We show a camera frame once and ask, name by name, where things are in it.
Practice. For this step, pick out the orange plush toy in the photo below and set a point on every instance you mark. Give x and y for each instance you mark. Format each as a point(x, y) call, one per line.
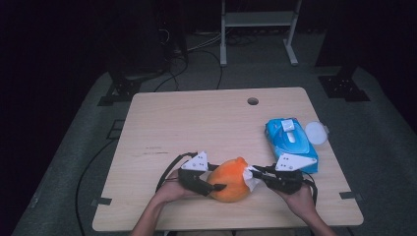
point(226, 183)

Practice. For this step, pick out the person's left hand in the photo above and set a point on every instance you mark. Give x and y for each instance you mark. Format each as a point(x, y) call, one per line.
point(170, 191)

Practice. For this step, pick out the white metal stand frame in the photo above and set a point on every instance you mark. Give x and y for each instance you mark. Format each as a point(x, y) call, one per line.
point(259, 18)

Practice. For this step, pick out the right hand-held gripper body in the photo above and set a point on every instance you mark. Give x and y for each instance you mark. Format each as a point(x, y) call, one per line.
point(285, 182)

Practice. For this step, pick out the black floor frame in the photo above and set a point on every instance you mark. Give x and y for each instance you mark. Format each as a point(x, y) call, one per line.
point(114, 134)

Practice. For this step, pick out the black stand with base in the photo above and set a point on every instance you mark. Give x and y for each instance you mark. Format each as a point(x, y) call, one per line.
point(342, 87)
point(123, 88)

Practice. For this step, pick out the person's right hand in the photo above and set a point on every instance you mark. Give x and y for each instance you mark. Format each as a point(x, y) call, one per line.
point(300, 200)

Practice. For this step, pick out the blue wet wipes packet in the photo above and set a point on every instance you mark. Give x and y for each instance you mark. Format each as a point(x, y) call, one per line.
point(291, 144)

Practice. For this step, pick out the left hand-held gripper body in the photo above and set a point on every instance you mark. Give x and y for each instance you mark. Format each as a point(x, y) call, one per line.
point(190, 178)

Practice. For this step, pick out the white wet wipe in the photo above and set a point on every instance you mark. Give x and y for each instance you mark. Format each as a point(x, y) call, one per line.
point(290, 137)
point(249, 180)

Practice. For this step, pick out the black tape strip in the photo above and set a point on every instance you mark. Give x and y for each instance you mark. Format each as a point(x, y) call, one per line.
point(102, 201)
point(350, 196)

